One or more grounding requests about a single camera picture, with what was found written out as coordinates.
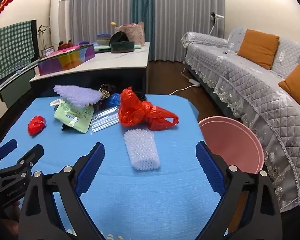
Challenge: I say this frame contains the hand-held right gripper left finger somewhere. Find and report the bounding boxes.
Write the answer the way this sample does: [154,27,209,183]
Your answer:
[19,142,105,240]

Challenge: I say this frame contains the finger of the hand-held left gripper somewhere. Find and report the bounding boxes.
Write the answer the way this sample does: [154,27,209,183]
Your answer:
[0,144,45,180]
[0,139,18,173]

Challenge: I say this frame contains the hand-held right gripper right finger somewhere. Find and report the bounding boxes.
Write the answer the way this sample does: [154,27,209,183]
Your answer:
[195,141,283,240]

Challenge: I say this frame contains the red wrapper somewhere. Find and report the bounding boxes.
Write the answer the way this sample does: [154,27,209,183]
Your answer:
[27,116,46,136]

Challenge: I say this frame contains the pink bucket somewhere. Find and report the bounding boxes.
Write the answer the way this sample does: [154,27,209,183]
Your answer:
[198,116,265,175]

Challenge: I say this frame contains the clear plastic bag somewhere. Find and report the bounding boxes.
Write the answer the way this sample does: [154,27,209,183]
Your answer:
[90,106,120,133]

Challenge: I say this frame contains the white foam net sleeve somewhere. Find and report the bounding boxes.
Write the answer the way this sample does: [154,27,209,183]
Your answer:
[123,129,161,172]

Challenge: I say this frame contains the white and green packet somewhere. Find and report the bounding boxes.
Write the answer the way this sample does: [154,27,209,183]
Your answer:
[51,99,95,133]

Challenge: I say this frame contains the blue plastic bag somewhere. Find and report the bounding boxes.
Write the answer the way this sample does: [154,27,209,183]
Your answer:
[106,93,122,109]

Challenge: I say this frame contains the red plastic bag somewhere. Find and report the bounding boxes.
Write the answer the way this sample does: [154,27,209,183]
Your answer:
[118,87,179,131]

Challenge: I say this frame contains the purple foam net sheet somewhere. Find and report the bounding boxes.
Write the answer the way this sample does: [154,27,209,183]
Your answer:
[53,85,103,108]

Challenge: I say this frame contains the brown floral cloth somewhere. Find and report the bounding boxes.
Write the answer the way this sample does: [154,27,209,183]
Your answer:
[99,84,117,100]

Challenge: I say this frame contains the blue mat with white print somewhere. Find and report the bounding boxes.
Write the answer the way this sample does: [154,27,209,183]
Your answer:
[0,94,243,240]

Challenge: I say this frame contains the television cabinet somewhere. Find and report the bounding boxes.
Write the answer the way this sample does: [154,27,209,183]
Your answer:
[0,62,40,105]

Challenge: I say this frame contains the white and blue rod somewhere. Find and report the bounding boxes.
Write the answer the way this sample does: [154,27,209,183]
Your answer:
[0,61,38,95]

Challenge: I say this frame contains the grey quilted sofa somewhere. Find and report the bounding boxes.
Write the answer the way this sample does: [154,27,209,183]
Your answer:
[181,27,300,213]

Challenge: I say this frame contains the green plaid cloth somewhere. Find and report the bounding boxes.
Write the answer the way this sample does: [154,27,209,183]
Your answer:
[0,20,35,87]

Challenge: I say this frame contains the colourful rectangular box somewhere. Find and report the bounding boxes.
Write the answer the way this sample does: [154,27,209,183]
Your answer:
[37,44,95,76]

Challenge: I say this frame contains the white topped coffee table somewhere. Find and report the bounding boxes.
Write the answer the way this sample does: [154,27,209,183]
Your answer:
[29,41,150,98]

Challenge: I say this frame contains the black television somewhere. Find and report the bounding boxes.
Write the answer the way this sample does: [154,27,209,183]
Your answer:
[30,19,39,60]

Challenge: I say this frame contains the red brown teapot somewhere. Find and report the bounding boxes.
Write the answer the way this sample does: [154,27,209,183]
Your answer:
[57,40,73,51]

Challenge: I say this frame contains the bamboo plant in vase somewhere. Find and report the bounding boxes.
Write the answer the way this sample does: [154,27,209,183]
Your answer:
[37,25,52,50]

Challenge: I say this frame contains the pale green sheet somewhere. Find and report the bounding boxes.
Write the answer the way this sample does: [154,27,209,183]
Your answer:
[94,45,142,53]

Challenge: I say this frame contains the orange cushion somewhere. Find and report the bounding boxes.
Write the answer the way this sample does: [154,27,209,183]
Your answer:
[237,29,280,70]
[278,57,300,108]

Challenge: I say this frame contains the green round tin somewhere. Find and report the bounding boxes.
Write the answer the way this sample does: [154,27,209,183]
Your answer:
[110,41,135,53]

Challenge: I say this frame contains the stack of coloured bowls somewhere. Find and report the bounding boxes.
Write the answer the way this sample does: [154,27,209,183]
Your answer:
[96,33,115,47]

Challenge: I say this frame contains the black round lid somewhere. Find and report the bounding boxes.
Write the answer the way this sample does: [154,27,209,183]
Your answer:
[109,31,129,46]

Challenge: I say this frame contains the pink lace basket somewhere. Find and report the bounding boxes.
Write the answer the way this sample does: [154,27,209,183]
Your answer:
[114,21,145,46]

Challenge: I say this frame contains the white standing air conditioner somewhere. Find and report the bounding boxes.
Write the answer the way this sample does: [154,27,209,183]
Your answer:
[50,0,72,49]

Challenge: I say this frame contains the grey curtain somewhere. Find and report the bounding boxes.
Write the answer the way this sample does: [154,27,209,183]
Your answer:
[147,0,227,63]
[65,0,138,47]

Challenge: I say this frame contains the teal curtain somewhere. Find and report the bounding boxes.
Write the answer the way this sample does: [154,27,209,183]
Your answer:
[132,0,155,60]

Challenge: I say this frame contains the white cable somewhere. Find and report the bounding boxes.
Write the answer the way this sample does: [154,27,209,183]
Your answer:
[168,67,198,96]

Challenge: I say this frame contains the small photo frame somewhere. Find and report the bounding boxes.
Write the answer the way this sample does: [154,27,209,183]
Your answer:
[41,46,55,57]

